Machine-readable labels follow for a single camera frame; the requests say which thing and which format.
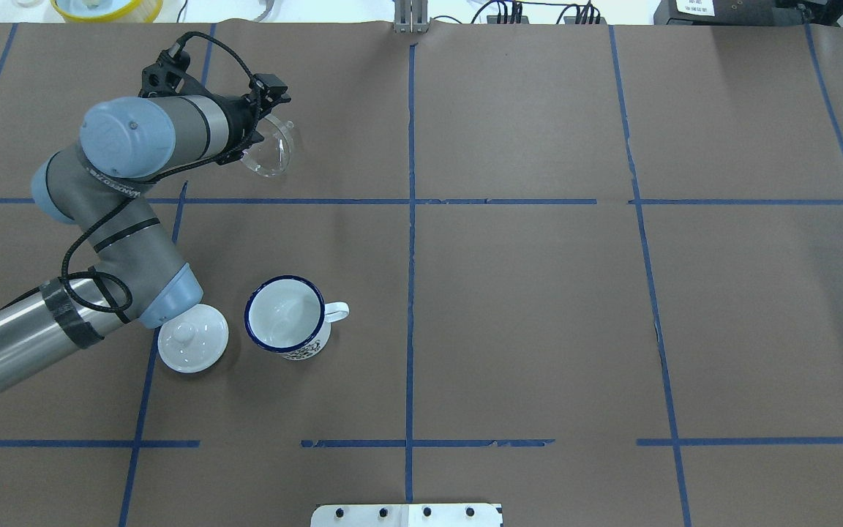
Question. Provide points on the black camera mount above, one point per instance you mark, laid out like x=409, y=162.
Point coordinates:
x=168, y=76

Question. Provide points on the white ceramic lid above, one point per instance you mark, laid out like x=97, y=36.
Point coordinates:
x=193, y=341

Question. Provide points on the grey aluminium post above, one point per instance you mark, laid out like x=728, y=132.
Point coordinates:
x=411, y=16

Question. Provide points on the yellow tape roll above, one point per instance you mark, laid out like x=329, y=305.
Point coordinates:
x=108, y=11

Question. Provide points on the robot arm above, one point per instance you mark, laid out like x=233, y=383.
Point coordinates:
x=125, y=266

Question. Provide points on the white enamel mug blue rim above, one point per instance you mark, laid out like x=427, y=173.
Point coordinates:
x=289, y=316

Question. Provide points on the white camera stand base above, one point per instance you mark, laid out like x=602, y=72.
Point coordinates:
x=430, y=514

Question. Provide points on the black box device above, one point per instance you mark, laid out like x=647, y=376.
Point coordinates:
x=727, y=13

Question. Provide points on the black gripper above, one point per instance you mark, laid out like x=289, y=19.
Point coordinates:
x=239, y=123

